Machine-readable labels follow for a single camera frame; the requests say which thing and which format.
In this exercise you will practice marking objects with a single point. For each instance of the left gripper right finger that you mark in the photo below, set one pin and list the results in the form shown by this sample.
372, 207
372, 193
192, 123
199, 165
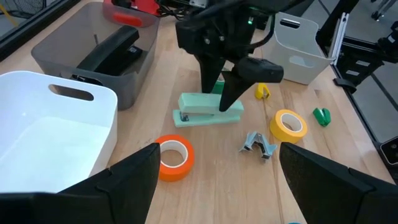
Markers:
326, 193

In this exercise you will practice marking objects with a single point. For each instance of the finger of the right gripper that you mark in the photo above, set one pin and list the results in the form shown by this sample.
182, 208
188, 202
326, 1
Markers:
231, 93
210, 74

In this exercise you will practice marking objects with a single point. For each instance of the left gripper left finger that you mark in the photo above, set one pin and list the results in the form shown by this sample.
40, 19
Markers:
124, 193

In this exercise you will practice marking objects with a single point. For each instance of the yellow mini stapler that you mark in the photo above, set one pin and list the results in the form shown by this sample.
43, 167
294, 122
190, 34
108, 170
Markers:
261, 91

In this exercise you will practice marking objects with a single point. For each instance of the mint green stapler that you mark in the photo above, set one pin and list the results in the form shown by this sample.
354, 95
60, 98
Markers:
202, 107

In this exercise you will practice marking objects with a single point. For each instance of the light blue staple remover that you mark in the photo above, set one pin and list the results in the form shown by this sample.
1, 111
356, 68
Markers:
258, 143

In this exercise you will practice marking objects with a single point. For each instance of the yellow tape roll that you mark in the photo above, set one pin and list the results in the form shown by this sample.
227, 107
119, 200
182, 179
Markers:
276, 129

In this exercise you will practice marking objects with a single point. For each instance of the small orange block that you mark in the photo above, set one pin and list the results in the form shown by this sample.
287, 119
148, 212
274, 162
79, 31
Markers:
178, 168

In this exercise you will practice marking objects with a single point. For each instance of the black stapler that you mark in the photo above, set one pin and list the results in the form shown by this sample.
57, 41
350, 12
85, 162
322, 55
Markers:
109, 49

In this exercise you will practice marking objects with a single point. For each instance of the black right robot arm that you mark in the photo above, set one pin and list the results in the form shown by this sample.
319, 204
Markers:
280, 4

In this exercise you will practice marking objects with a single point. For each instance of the red desk lamp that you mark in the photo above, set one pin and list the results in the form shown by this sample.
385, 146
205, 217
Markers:
146, 6

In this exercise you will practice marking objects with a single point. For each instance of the white plastic bin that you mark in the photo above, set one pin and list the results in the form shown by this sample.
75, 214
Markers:
46, 137

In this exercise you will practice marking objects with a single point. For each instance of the grey translucent bin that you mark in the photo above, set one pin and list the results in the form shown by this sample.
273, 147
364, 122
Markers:
62, 53

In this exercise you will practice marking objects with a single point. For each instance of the black floor fan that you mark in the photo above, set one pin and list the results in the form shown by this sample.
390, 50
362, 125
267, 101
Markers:
28, 6

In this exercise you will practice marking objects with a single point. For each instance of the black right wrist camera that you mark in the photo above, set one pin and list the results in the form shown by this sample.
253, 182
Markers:
264, 70

